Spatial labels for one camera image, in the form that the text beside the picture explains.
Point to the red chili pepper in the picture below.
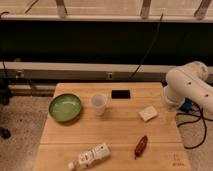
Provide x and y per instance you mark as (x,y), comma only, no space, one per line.
(141,146)

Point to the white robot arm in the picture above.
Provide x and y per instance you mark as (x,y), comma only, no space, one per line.
(188,81)

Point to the white ceramic cup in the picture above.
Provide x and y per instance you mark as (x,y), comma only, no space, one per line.
(99,102)

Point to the green ceramic bowl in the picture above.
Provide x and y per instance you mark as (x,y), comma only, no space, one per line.
(65,107)

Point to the black rectangular block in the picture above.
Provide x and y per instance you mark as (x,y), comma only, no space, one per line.
(120,94)

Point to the blue power adapter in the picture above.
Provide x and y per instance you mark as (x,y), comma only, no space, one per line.
(187,106)

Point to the black object on floor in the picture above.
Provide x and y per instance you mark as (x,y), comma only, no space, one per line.
(5,133)

